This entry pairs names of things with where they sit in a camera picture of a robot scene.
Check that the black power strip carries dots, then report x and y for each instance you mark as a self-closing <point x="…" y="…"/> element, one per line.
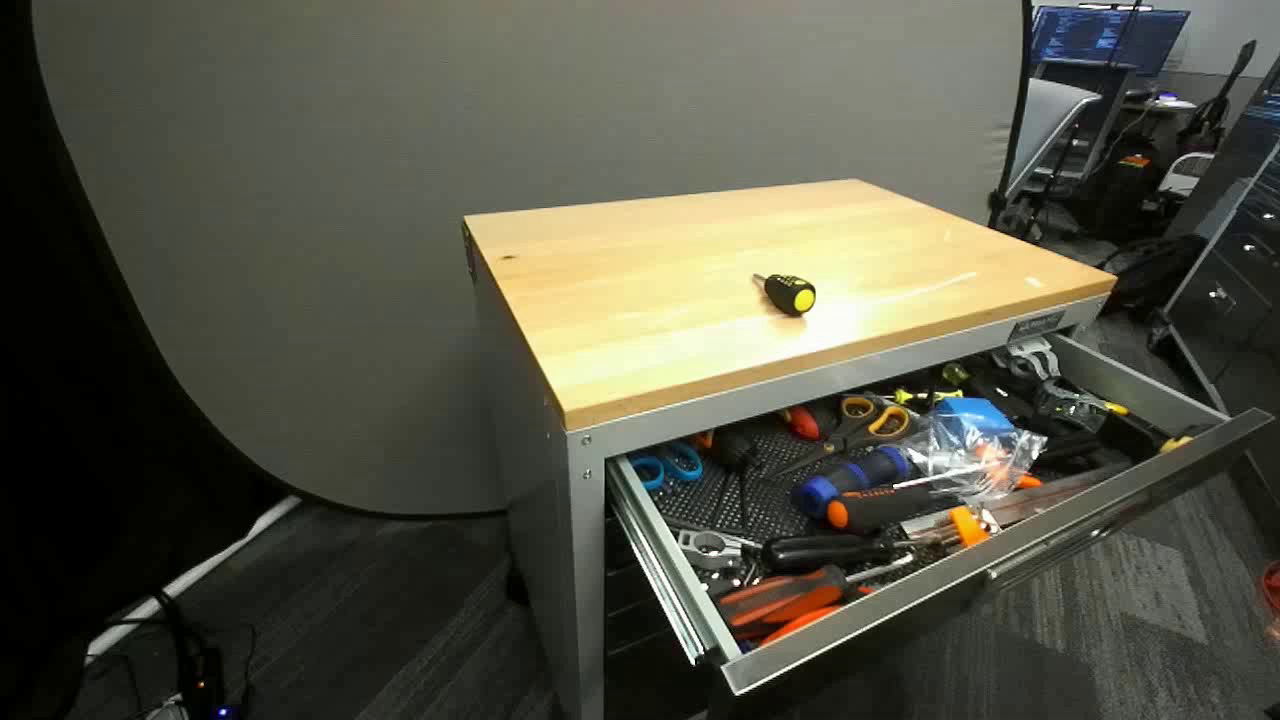
<point x="203" y="683"/>

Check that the clear plastic bag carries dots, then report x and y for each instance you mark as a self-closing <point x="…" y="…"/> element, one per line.
<point x="994" y="463"/>

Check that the silver spring clamp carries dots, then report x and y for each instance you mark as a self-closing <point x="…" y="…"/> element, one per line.
<point x="712" y="554"/>
<point x="1034" y="362"/>

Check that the black bag yellow logo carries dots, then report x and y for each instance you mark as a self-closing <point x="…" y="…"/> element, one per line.
<point x="1122" y="180"/>

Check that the stubby black yellow screwdriver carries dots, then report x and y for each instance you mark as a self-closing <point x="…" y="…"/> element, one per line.
<point x="791" y="294"/>

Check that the blue lit monitor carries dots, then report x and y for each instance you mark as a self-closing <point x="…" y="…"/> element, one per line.
<point x="1106" y="33"/>

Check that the grey office chair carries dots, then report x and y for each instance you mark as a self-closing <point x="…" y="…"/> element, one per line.
<point x="1053" y="124"/>

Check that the black backdrop stand pole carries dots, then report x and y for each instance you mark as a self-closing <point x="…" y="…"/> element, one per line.
<point x="1013" y="123"/>

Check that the grey steel cabinet drawer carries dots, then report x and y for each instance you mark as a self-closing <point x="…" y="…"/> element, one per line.
<point x="935" y="577"/>

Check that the black curtain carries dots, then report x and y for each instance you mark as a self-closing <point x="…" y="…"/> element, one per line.
<point x="67" y="333"/>

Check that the grey tool cabinet wooden top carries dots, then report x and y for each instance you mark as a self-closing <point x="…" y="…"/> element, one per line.
<point x="667" y="283"/>

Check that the dark grey tool cabinet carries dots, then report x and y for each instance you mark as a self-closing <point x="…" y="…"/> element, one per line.
<point x="1235" y="264"/>

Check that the grey round backdrop panel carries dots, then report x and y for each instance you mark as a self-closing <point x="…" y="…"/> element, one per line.
<point x="333" y="201"/>

